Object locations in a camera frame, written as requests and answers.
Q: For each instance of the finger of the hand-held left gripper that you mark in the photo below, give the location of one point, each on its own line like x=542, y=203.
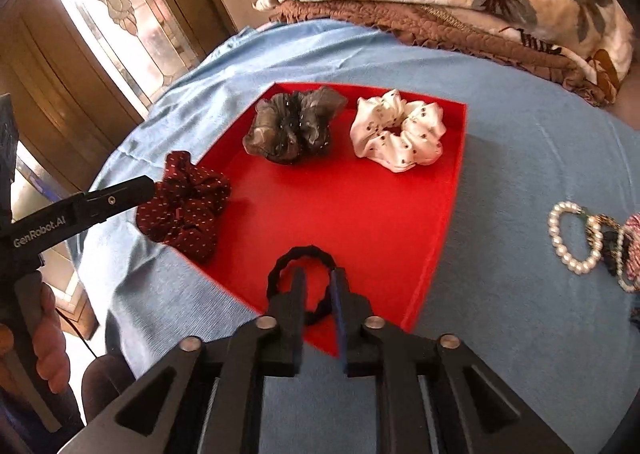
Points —
x=120, y=196

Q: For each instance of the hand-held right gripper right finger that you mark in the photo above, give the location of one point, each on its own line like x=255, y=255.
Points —
x=336, y=299

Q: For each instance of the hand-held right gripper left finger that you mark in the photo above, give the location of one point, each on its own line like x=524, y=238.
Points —
x=299, y=296

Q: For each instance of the maroon dotted scrunchie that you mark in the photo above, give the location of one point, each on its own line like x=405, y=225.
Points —
x=185, y=204

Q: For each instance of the red tray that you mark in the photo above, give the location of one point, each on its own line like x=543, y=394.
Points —
x=350, y=214

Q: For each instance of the person's left hand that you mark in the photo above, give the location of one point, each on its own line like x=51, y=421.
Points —
x=50, y=339

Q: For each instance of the dark cloth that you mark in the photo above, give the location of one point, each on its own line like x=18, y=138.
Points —
x=105, y=384

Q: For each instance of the white dotted satin scrunchie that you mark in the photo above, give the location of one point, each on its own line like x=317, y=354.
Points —
x=380, y=139

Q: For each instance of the grey sheer scrunchie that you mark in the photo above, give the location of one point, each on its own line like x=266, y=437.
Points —
x=295, y=127

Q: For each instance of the stained glass door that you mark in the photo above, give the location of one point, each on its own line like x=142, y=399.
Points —
x=125, y=14

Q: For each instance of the blue bed sheet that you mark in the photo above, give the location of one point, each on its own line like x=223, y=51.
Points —
x=525, y=159

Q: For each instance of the brown ruffled blanket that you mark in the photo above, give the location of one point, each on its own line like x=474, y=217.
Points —
x=400, y=27

